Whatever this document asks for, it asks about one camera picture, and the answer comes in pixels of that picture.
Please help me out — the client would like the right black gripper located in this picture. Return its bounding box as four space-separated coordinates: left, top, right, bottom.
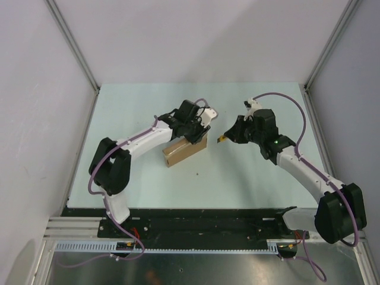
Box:
225 115 264 144

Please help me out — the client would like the yellow utility knife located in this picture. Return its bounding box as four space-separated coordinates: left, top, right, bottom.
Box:
217 135 227 143

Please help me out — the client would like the brown cardboard express box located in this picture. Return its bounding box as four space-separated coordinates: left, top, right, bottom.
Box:
163 135 207 167

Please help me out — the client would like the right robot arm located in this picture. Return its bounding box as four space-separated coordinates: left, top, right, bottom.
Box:
223 109 367 244

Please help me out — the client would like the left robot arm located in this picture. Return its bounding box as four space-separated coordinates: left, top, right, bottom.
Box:
87 100 218 238

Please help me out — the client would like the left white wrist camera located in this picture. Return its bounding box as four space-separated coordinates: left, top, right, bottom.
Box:
198 107 219 126

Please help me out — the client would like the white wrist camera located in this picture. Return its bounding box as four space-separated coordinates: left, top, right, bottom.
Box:
198 107 219 126
244 98 262 121

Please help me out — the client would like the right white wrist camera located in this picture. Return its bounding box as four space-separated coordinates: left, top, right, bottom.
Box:
244 98 262 121

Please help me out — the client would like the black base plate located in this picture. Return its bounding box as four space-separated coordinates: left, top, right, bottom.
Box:
62 208 309 251

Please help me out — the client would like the aluminium front rail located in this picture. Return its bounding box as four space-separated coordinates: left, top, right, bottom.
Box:
43 216 368 240

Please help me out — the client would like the white slotted cable duct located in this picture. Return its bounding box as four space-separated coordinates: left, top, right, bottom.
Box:
55 239 281 255

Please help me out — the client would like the left aluminium frame post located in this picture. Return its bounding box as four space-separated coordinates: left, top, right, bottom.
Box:
43 0 100 94

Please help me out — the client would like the aluminium frame post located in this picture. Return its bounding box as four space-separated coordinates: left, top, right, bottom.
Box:
43 0 100 94
304 0 363 91

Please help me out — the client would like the right aluminium frame post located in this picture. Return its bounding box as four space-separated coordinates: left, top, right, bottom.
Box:
304 0 363 91

